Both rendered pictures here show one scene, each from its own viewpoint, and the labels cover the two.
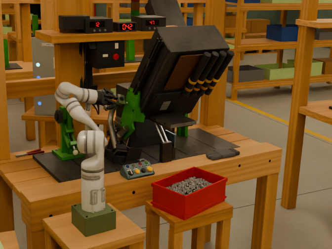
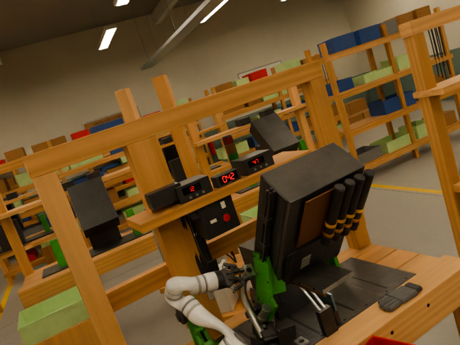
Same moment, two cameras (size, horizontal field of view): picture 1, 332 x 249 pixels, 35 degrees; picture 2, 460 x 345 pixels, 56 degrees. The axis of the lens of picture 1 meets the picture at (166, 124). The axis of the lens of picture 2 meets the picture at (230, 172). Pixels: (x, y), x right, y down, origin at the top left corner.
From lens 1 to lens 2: 1.01 m
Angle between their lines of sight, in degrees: 11
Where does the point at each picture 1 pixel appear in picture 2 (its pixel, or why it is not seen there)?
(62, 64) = (168, 248)
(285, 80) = (404, 148)
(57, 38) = (148, 224)
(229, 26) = not seen: hidden behind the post
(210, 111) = (358, 232)
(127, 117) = (263, 291)
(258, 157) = (447, 284)
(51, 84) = (163, 272)
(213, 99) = not seen: hidden behind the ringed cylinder
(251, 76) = (370, 155)
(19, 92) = (129, 296)
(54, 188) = not seen: outside the picture
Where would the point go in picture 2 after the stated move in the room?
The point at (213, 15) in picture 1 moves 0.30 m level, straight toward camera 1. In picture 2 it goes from (323, 125) to (326, 133)
